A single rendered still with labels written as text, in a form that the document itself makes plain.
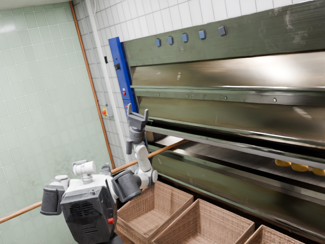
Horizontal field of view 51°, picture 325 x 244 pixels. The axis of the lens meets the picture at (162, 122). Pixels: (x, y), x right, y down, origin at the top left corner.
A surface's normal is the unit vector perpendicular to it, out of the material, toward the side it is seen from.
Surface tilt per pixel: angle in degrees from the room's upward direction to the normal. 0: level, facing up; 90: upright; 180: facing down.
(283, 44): 90
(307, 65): 70
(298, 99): 90
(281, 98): 90
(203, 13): 90
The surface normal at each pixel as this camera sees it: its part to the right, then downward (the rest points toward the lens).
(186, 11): -0.80, 0.30
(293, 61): -0.82, -0.04
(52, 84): 0.56, 0.09
